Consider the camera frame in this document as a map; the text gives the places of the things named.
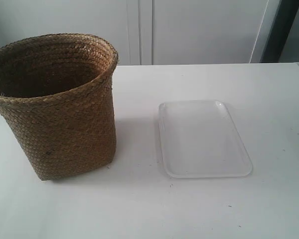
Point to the dark metal post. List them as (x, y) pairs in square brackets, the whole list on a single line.
[(280, 30)]

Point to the clear plastic tray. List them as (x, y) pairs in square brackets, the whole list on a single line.
[(200, 140)]

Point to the brown woven wicker basket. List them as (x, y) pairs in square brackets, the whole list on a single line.
[(56, 96)]

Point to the white cabinet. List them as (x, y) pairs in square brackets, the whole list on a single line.
[(151, 32)]

